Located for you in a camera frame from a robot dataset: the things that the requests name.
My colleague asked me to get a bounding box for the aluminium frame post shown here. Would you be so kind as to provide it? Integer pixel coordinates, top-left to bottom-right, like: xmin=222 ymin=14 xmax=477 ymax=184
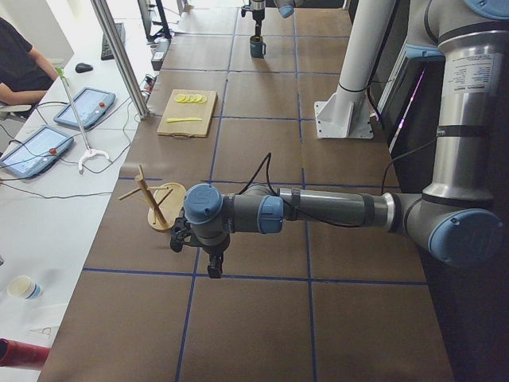
xmin=91 ymin=0 xmax=150 ymax=120

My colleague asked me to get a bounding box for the paper cup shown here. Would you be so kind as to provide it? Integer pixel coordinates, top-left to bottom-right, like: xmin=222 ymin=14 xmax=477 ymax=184
xmin=7 ymin=275 xmax=42 ymax=300

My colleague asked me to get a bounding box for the wooden cutting board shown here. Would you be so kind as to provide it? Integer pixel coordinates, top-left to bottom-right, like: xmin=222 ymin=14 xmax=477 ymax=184
xmin=157 ymin=89 xmax=217 ymax=138

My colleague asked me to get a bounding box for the person in black shirt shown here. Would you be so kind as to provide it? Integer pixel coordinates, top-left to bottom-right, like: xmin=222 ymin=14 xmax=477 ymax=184
xmin=0 ymin=18 xmax=59 ymax=119

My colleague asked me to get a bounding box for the black keyboard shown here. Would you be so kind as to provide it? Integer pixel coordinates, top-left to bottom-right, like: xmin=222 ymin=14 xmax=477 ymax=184
xmin=100 ymin=21 xmax=126 ymax=61

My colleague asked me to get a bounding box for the wooden cup storage rack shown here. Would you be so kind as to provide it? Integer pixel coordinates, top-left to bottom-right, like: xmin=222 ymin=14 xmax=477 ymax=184
xmin=118 ymin=165 xmax=186 ymax=232

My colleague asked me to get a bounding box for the red cylinder object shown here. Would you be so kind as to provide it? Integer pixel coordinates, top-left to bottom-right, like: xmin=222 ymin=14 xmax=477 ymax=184
xmin=1 ymin=338 xmax=51 ymax=371

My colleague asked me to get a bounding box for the black computer mouse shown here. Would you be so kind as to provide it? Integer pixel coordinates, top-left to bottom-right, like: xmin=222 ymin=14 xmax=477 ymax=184
xmin=75 ymin=63 xmax=94 ymax=73

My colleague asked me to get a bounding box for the teach pendant tablet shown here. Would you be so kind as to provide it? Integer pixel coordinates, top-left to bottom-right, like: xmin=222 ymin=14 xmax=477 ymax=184
xmin=53 ymin=87 xmax=116 ymax=131
xmin=1 ymin=125 xmax=74 ymax=179

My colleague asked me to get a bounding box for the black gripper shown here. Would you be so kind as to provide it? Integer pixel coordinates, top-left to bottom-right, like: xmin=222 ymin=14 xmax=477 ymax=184
xmin=249 ymin=0 xmax=266 ymax=37
xmin=199 ymin=237 xmax=230 ymax=279

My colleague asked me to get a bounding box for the teal mug yellow inside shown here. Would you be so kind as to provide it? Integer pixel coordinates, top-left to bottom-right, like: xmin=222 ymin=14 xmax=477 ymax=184
xmin=249 ymin=35 xmax=266 ymax=59

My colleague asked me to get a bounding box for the metal reacher grabber tool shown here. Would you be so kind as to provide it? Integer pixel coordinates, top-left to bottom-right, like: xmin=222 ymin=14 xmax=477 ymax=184
xmin=56 ymin=66 xmax=110 ymax=174

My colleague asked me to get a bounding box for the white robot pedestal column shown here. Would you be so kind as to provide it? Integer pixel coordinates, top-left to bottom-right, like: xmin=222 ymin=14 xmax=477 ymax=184
xmin=314 ymin=0 xmax=396 ymax=139

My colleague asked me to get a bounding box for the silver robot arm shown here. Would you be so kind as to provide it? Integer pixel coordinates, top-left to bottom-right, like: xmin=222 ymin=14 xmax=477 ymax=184
xmin=170 ymin=1 xmax=508 ymax=279
xmin=241 ymin=0 xmax=297 ymax=37

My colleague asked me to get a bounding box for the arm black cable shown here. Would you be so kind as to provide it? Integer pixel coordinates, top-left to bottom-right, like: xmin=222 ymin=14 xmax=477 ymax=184
xmin=242 ymin=152 xmax=438 ymax=228

